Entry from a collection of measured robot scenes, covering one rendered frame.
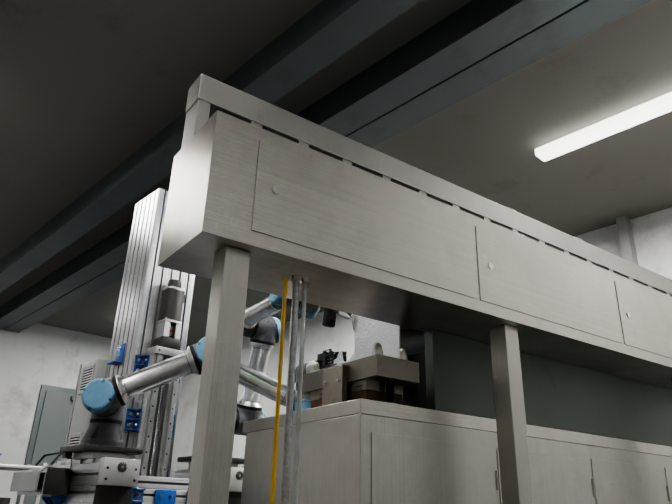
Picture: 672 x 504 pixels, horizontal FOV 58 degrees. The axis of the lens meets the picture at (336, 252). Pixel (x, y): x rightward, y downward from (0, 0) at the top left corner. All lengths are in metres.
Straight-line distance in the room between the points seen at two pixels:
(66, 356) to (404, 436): 8.44
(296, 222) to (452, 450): 0.84
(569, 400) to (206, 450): 1.48
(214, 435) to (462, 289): 0.81
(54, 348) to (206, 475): 8.70
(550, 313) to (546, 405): 0.39
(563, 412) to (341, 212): 1.19
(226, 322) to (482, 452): 0.98
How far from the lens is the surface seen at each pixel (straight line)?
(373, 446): 1.67
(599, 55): 3.89
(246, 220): 1.33
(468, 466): 1.91
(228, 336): 1.27
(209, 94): 1.65
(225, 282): 1.30
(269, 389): 2.47
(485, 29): 3.28
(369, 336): 2.10
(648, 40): 3.89
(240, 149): 1.40
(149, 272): 2.89
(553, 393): 2.30
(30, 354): 9.74
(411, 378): 1.80
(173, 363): 2.37
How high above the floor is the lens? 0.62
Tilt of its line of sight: 23 degrees up
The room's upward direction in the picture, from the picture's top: 2 degrees clockwise
